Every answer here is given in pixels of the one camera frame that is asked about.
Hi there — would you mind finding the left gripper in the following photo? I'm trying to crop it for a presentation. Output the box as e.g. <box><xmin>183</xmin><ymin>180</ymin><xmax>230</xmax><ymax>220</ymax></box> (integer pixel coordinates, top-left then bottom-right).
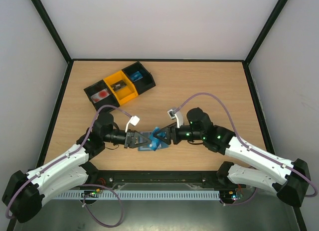
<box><xmin>103</xmin><ymin>129</ymin><xmax>152</xmax><ymax>149</ymax></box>

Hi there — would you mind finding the teal card holder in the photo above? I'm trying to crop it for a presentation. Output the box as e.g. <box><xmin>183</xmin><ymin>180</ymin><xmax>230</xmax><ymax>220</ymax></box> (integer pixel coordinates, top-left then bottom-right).
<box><xmin>138</xmin><ymin>131</ymin><xmax>169</xmax><ymax>151</ymax></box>

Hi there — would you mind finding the blue credit card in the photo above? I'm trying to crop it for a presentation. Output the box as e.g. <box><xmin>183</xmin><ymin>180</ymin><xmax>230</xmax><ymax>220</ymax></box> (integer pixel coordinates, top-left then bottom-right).
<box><xmin>148</xmin><ymin>127</ymin><xmax>168</xmax><ymax>151</ymax></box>

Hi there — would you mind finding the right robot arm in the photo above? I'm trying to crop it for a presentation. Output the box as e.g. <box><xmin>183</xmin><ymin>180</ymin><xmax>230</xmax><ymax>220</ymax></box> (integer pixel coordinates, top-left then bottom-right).
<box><xmin>153</xmin><ymin>108</ymin><xmax>311</xmax><ymax>207</ymax></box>

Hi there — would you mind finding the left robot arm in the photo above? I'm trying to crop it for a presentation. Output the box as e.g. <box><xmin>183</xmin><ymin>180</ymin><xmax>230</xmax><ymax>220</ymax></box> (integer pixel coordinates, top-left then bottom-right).
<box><xmin>2</xmin><ymin>113</ymin><xmax>151</xmax><ymax>223</ymax></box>

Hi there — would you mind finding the black card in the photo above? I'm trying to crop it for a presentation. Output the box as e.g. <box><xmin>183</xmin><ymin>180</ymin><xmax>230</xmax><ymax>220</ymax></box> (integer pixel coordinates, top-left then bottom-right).
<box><xmin>111</xmin><ymin>80</ymin><xmax>127</xmax><ymax>92</ymax></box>

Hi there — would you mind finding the red white card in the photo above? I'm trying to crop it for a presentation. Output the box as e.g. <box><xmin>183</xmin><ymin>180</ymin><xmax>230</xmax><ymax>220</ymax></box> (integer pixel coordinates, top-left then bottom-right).
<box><xmin>90</xmin><ymin>89</ymin><xmax>110</xmax><ymax>103</ymax></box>

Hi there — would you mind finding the blue card in bin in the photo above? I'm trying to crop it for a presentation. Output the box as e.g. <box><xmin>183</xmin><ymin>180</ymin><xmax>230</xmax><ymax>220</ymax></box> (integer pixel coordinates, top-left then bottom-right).
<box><xmin>130</xmin><ymin>71</ymin><xmax>143</xmax><ymax>82</ymax></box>

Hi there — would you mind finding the yellow bin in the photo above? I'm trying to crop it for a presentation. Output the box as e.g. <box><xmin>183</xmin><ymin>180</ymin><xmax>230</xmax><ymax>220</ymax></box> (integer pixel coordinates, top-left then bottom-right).
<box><xmin>103</xmin><ymin>70</ymin><xmax>138</xmax><ymax>106</ymax></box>

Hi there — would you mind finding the right black bin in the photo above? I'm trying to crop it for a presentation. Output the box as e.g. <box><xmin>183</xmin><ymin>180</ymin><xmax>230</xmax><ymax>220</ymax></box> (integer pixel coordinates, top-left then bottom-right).
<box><xmin>122</xmin><ymin>61</ymin><xmax>156</xmax><ymax>95</ymax></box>

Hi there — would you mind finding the black bin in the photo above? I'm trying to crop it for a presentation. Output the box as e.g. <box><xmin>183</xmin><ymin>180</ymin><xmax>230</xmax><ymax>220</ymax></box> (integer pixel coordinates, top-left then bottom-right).
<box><xmin>122</xmin><ymin>61</ymin><xmax>156</xmax><ymax>95</ymax></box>
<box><xmin>84</xmin><ymin>80</ymin><xmax>120</xmax><ymax>110</ymax></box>

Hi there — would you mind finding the left black bin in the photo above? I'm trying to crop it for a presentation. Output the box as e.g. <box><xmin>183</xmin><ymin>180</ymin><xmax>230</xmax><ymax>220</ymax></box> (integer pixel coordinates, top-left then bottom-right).
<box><xmin>84</xmin><ymin>80</ymin><xmax>120</xmax><ymax>110</ymax></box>

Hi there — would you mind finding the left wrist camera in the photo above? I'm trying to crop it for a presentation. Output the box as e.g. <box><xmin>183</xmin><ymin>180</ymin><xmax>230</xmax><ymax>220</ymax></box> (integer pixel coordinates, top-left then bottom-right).
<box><xmin>125</xmin><ymin>115</ymin><xmax>140</xmax><ymax>132</ymax></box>

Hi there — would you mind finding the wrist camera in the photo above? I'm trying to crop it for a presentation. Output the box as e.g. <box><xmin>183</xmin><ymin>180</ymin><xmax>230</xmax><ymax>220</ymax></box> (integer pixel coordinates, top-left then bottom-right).
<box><xmin>167</xmin><ymin>109</ymin><xmax>184</xmax><ymax>128</ymax></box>
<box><xmin>125</xmin><ymin>115</ymin><xmax>140</xmax><ymax>132</ymax></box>

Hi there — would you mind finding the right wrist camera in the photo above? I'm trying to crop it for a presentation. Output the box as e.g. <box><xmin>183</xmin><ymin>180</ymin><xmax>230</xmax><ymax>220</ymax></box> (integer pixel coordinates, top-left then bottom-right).
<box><xmin>167</xmin><ymin>109</ymin><xmax>184</xmax><ymax>128</ymax></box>

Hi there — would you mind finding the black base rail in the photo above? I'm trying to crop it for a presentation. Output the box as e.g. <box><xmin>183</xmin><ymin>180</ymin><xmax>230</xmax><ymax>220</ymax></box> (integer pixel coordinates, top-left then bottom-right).
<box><xmin>24</xmin><ymin>169</ymin><xmax>290</xmax><ymax>189</ymax></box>

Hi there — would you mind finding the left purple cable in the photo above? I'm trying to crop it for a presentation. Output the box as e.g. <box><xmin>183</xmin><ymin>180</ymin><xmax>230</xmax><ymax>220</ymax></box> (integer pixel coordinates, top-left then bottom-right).
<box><xmin>5</xmin><ymin>105</ymin><xmax>133</xmax><ymax>220</ymax></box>

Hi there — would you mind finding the blue slotted cable duct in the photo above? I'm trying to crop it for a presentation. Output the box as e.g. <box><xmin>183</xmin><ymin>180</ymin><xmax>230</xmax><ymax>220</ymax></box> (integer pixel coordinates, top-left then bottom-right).
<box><xmin>55</xmin><ymin>190</ymin><xmax>220</xmax><ymax>201</ymax></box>

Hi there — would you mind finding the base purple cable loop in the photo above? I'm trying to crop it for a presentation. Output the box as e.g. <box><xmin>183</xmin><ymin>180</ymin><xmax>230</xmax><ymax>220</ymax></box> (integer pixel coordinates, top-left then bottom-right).
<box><xmin>81</xmin><ymin>182</ymin><xmax>127</xmax><ymax>226</ymax></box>

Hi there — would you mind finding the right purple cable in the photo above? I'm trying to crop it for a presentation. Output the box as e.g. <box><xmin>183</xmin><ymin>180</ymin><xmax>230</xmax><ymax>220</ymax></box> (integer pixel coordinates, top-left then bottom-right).
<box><xmin>175</xmin><ymin>92</ymin><xmax>315</xmax><ymax>198</ymax></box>

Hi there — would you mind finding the black cage frame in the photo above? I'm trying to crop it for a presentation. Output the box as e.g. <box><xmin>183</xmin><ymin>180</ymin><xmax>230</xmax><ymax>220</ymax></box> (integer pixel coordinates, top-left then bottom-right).
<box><xmin>4</xmin><ymin>0</ymin><xmax>310</xmax><ymax>231</ymax></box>

